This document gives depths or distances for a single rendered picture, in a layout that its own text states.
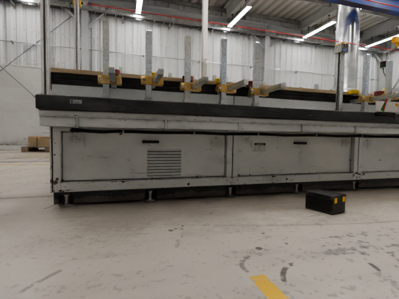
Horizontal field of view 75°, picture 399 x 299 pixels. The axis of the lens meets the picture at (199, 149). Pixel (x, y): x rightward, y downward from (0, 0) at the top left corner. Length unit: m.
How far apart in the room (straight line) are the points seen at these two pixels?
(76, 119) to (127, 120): 0.29
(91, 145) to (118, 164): 0.22
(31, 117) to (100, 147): 7.34
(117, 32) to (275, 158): 7.82
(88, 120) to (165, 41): 7.93
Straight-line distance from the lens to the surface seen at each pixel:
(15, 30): 9.76
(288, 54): 11.23
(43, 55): 1.75
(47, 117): 1.72
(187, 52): 1.78
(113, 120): 1.68
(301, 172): 2.45
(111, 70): 1.44
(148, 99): 1.67
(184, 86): 1.71
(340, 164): 2.72
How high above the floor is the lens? 0.49
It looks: 3 degrees down
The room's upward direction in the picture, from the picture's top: 1 degrees clockwise
